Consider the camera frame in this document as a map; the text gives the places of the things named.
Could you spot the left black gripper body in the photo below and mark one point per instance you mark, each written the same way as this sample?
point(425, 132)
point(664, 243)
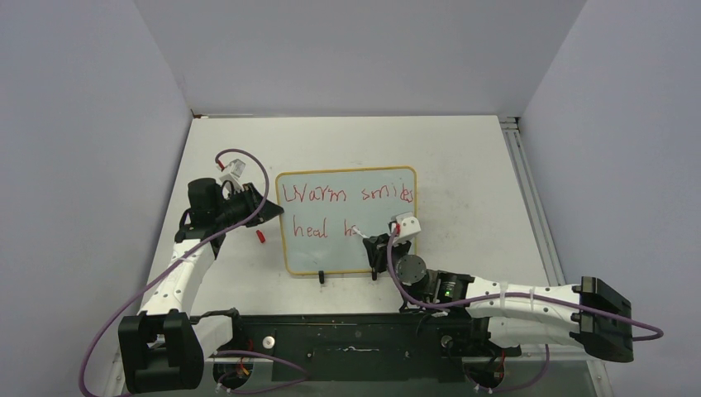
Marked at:
point(240, 206)

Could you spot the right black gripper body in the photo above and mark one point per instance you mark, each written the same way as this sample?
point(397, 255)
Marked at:
point(398, 249)

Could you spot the white red marker pen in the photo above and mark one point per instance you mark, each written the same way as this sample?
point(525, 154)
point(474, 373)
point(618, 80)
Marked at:
point(358, 232)

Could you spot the yellow-framed whiteboard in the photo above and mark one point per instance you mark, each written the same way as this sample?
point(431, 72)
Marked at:
point(321, 207)

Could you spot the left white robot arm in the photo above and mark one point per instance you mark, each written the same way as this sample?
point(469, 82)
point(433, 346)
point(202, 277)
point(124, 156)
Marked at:
point(160, 347)

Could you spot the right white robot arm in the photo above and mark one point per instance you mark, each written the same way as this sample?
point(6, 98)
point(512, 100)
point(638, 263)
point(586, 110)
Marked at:
point(591, 314)

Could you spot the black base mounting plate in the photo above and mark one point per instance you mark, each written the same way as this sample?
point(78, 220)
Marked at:
point(360, 347)

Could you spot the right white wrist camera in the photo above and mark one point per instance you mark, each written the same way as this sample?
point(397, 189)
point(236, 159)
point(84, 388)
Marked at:
point(405, 227)

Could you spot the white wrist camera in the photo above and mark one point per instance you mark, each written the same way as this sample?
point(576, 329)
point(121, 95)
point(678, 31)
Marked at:
point(405, 227)
point(232, 171)

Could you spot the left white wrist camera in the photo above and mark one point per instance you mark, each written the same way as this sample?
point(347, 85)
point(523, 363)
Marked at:
point(232, 171)

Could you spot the aluminium rail frame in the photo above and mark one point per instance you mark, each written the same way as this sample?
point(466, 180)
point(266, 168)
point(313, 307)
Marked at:
point(535, 210)

